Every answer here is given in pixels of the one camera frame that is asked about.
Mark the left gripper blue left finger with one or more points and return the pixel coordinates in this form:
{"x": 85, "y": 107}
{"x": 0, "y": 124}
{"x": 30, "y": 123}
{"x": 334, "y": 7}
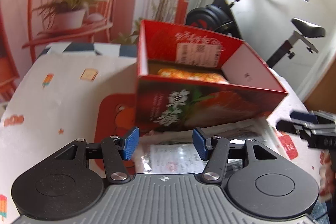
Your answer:
{"x": 130, "y": 143}

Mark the red strawberry cardboard box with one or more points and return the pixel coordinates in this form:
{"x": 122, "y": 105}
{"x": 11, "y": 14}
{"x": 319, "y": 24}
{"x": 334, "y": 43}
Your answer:
{"x": 167, "y": 104}

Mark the white patterned tablecloth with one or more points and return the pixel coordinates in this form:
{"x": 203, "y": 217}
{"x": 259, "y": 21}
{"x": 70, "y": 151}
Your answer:
{"x": 53, "y": 106}

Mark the clear plastic packaged item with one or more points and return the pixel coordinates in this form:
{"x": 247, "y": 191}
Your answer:
{"x": 175, "y": 152}

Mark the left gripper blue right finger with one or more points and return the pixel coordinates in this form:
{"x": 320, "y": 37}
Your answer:
{"x": 202, "y": 143}

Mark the person's right hand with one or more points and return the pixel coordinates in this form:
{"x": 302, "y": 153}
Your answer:
{"x": 327, "y": 177}

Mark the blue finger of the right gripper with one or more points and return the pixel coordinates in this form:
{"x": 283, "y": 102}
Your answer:
{"x": 306, "y": 117}

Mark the orange floral quilted cloth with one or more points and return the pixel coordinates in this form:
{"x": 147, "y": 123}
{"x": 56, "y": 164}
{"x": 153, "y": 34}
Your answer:
{"x": 196, "y": 76}

